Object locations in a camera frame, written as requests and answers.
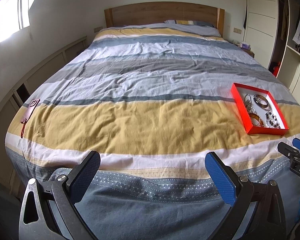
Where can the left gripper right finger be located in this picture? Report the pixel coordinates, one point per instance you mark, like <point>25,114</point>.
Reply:
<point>267,220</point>

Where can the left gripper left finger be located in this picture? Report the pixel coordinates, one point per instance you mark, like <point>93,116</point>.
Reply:
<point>48,209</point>

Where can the amber resin bangle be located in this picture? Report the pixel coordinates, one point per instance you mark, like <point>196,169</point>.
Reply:
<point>256,120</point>

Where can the dark brown horn bangle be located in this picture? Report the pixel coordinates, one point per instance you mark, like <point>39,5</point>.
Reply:
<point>262,102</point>

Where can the thin silver bangle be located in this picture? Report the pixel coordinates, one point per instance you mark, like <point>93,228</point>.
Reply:
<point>247,100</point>

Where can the red jewelry box tray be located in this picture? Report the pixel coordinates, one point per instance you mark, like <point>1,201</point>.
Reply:
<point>273,120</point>

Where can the bedside table with items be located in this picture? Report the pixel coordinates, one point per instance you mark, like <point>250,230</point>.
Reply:
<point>245,47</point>

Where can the white wardrobe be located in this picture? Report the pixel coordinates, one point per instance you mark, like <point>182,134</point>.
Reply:
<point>269,30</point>

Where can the grey blue pillow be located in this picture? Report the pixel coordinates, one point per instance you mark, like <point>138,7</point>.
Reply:
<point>196,27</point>

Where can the striped duvet cover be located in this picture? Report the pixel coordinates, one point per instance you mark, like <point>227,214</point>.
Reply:
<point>153,107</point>

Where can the wooden headboard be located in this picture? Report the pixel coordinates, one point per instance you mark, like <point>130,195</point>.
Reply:
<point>147,19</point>

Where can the window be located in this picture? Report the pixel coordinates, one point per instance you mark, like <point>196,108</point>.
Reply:
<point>14,16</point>

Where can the low beige wall cabinet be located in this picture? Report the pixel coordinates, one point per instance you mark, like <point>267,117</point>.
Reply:
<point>23,89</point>

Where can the red phone with strap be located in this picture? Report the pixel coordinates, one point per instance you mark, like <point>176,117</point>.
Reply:
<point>33,104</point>

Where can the wall power socket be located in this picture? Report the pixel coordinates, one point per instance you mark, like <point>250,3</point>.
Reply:
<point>238,31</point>

